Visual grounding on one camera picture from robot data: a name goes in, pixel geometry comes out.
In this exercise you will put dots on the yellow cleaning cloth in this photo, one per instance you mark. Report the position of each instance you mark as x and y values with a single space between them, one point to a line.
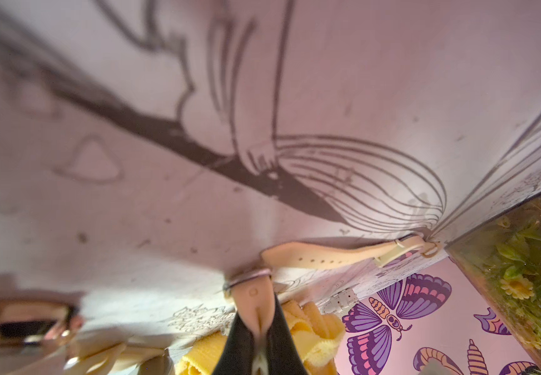
316 336

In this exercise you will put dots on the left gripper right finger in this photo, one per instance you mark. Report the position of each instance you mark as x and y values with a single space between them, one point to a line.
281 353

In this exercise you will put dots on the potted green leafy plant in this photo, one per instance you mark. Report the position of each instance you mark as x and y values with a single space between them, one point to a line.
502 259

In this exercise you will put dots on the white strap watch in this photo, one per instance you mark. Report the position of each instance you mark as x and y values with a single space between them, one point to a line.
340 303

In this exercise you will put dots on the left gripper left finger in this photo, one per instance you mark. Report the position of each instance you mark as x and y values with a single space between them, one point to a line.
238 353

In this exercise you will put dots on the rose gold pink watch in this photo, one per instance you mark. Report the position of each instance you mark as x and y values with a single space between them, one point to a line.
37 326

